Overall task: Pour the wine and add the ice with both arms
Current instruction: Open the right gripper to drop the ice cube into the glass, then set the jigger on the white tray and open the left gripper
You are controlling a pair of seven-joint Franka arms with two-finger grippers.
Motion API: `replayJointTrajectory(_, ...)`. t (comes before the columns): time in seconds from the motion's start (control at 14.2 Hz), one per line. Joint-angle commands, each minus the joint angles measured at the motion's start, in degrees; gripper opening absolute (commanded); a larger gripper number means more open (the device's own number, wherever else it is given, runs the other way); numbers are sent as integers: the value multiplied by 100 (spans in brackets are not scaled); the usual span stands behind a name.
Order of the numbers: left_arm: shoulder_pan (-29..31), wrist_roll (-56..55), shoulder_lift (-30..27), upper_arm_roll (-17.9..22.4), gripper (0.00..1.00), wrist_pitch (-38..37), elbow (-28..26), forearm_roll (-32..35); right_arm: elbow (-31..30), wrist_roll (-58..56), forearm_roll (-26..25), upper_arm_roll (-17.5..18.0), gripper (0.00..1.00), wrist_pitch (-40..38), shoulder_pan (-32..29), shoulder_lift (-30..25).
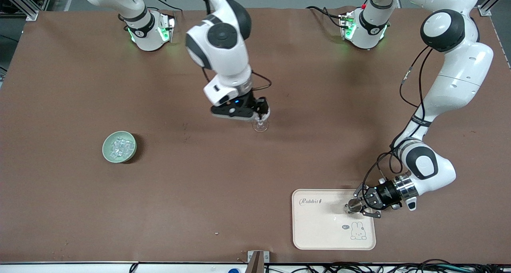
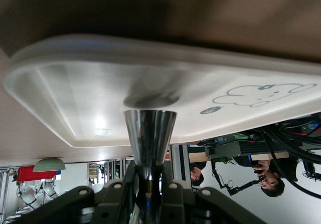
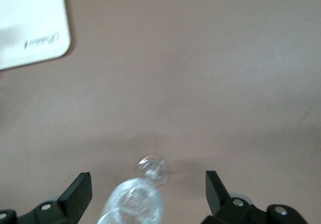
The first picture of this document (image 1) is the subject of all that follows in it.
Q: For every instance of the brown pole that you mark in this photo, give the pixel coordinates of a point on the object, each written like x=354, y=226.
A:
x=256, y=265

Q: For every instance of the silver metal jigger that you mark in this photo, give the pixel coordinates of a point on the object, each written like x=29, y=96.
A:
x=353, y=205

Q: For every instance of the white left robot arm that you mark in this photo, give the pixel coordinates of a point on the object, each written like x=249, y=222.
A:
x=459, y=77

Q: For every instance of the clear ice cubes heap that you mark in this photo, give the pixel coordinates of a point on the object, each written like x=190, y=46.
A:
x=119, y=147

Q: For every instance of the cream tray with rabbit print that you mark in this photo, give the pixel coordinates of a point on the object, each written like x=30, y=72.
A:
x=319, y=225

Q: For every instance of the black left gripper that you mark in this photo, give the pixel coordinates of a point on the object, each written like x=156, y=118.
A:
x=385, y=193

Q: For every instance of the green ceramic bowl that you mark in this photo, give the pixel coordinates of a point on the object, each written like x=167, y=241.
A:
x=105, y=147

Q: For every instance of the aluminium frame profile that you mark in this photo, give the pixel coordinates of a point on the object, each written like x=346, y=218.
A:
x=485, y=10
x=28, y=10

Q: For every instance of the clear wine glass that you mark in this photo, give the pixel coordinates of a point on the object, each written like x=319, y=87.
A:
x=260, y=126

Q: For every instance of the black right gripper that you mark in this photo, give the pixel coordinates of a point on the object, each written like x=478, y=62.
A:
x=252, y=102

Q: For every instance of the base connector plate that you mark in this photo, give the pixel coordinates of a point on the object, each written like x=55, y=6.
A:
x=345, y=23
x=169, y=27

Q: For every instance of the grey metal bracket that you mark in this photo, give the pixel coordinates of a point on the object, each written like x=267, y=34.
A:
x=266, y=256

